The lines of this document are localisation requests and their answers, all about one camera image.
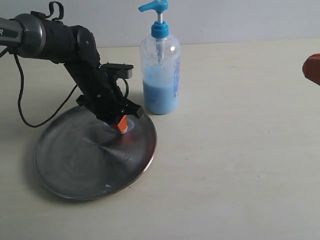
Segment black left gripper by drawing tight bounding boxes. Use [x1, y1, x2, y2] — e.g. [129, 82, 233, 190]
[64, 61, 144, 133]

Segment blue soap blob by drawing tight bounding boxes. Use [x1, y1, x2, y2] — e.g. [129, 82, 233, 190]
[103, 117, 137, 136]

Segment blue pump soap bottle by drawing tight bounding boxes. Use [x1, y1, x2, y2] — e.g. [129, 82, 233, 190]
[138, 0, 181, 115]

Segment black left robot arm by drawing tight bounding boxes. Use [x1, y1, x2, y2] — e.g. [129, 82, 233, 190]
[0, 12, 144, 133]

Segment round stainless steel plate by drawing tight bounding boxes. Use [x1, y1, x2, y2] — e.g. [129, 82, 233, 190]
[33, 106, 157, 201]

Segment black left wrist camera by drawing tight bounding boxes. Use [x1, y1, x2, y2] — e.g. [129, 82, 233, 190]
[102, 62, 134, 80]

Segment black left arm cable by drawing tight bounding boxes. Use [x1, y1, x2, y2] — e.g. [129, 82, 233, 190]
[0, 1, 130, 128]

